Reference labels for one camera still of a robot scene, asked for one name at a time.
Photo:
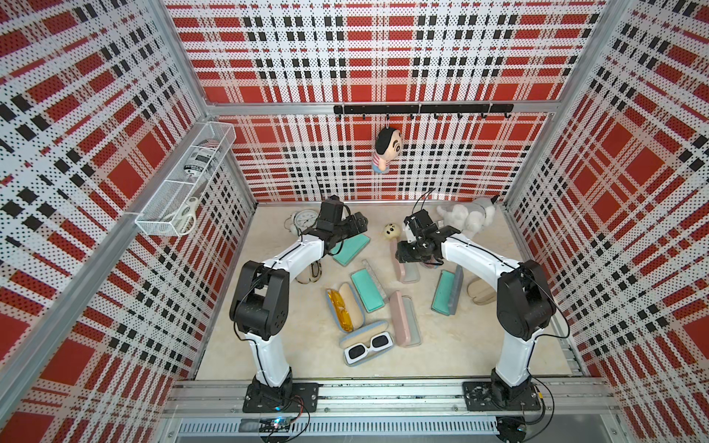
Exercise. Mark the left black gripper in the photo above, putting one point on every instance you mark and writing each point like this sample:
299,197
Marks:
354,229

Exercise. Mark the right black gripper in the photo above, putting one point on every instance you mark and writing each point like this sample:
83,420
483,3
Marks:
402,254

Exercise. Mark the small pink glasses case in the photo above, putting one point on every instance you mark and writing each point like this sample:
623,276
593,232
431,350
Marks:
406,273

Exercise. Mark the teal-lined glasses case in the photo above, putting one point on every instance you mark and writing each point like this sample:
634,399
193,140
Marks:
369,288

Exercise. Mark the grey marble teal-lined case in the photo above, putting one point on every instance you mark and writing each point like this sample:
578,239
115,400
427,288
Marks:
345,252

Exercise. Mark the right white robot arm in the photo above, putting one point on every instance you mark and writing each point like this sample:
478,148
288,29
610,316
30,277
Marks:
524,305

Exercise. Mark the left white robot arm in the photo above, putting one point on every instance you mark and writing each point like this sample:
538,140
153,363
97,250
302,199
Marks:
260,304

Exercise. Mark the beige case with dark glasses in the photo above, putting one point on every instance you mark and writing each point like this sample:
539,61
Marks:
311,274

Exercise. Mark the pink open glasses case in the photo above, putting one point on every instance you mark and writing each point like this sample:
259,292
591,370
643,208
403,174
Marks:
405,325

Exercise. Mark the white alarm clock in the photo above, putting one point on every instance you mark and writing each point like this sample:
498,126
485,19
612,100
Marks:
298,222

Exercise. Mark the yellow panda squishy ball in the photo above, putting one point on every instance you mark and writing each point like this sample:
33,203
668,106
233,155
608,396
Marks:
392,231

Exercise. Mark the white plush toy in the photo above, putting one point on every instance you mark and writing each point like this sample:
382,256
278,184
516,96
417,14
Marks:
470,217

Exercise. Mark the yellow sunglasses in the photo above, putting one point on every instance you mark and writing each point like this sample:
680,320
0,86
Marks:
339,306

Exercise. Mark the cartoon boy doll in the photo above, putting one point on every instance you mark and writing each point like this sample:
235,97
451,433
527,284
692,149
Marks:
388,146

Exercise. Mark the white sunglasses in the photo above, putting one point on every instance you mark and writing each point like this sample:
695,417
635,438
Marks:
360,352

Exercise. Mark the white scissors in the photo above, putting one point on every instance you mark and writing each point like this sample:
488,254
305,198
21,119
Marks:
182,221

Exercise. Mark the small circuit board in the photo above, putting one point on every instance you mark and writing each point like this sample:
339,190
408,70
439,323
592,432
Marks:
265,426

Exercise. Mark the black hook rail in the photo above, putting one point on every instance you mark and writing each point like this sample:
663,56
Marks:
415,109

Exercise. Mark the clear wall shelf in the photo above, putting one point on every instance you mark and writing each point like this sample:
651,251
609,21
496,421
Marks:
176,187

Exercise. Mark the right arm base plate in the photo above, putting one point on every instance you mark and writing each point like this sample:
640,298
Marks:
496,396

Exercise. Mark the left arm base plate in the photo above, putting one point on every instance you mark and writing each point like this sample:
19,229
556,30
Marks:
289,398

